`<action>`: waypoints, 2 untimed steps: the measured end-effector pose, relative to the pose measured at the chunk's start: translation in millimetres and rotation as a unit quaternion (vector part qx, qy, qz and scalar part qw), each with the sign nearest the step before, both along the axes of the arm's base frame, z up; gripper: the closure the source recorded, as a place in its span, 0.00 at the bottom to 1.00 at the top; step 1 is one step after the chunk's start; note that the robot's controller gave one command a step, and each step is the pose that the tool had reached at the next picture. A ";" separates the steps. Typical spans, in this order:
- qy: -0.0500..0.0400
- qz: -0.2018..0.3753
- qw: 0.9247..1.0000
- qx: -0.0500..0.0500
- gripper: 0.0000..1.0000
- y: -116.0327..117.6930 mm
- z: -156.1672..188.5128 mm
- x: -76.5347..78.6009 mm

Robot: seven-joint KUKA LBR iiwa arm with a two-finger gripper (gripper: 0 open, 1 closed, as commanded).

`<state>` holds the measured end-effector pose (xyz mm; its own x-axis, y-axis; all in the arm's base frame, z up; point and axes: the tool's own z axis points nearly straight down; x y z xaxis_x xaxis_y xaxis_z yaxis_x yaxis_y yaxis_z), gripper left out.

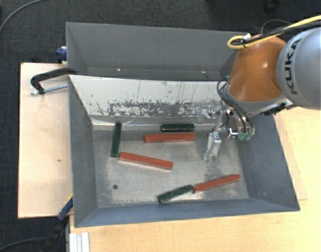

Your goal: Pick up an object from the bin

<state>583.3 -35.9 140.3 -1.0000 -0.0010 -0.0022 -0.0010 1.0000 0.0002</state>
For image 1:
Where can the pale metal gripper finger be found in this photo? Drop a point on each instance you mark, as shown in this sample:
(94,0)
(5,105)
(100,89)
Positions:
(208,148)
(216,147)

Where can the red-brown flat block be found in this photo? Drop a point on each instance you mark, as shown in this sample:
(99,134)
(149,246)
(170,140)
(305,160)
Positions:
(216,183)
(169,137)
(146,161)

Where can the dark green flat block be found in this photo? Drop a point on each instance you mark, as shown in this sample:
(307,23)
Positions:
(116,140)
(176,193)
(177,127)

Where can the grey metal bin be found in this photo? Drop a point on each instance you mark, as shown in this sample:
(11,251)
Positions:
(150,51)

